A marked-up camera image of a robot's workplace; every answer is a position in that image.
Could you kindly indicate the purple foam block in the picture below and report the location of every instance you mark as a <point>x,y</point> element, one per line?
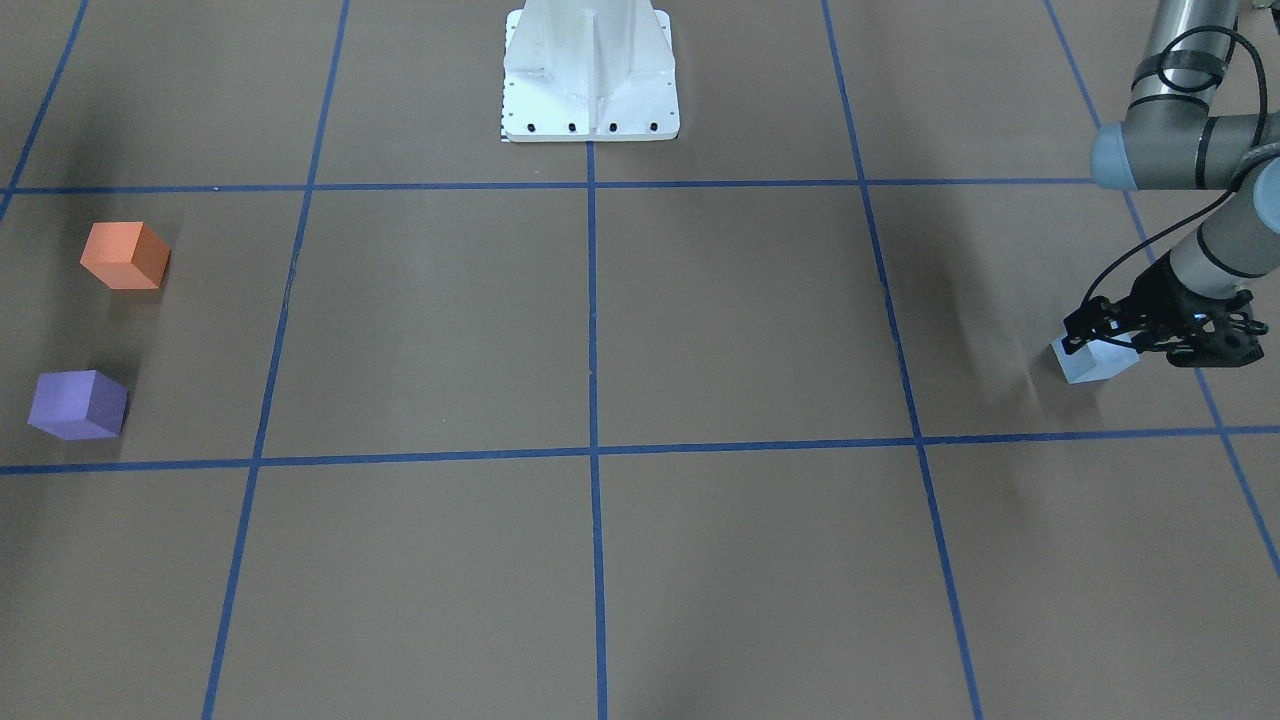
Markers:
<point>78,405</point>

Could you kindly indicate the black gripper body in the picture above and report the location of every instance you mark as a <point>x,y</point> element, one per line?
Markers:
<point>1157,298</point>

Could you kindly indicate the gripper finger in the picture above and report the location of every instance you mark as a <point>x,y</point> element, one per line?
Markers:
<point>1123,341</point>
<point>1088,322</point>

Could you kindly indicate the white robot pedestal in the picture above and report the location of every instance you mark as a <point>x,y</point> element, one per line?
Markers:
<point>589,71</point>

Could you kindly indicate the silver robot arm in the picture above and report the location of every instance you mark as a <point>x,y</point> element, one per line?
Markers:
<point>1198,119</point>

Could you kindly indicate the light blue foam block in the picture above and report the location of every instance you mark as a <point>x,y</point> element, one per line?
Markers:
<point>1094,361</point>

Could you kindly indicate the orange foam block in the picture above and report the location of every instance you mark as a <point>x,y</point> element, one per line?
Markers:
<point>126,256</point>

